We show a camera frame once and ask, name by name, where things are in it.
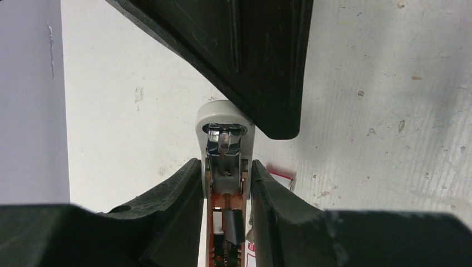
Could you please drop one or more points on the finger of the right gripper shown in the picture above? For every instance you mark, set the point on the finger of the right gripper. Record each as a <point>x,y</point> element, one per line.
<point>253,52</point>

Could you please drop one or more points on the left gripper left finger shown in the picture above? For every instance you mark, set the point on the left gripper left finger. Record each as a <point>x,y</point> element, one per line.
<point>160,227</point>

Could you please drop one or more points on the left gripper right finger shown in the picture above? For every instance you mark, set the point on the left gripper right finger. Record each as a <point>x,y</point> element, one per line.
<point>290,232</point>

